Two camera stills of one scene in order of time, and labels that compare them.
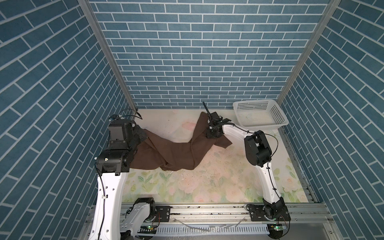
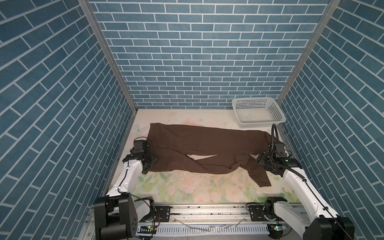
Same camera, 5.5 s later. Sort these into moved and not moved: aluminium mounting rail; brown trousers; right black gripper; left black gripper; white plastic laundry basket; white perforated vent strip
Moved: brown trousers; right black gripper; left black gripper
Not moved: white perforated vent strip; white plastic laundry basket; aluminium mounting rail
